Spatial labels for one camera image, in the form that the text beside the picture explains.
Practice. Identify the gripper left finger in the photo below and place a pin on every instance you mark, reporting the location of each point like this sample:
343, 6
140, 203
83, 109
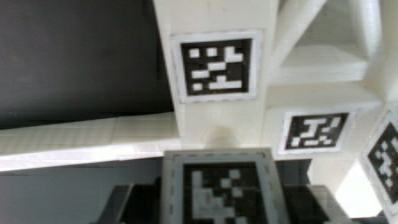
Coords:
131, 207

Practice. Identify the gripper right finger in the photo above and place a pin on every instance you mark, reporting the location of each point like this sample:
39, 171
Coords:
312, 207

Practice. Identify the white chair leg cube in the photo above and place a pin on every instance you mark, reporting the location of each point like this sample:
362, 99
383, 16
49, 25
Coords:
220, 188

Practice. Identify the white chair back assembly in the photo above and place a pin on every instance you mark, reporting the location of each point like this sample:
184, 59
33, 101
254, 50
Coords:
282, 76

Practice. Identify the white chair leg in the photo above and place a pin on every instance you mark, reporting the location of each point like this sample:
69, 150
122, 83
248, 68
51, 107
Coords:
380, 160

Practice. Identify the white right fence bar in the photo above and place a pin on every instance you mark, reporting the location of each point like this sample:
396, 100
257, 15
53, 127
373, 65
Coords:
92, 141

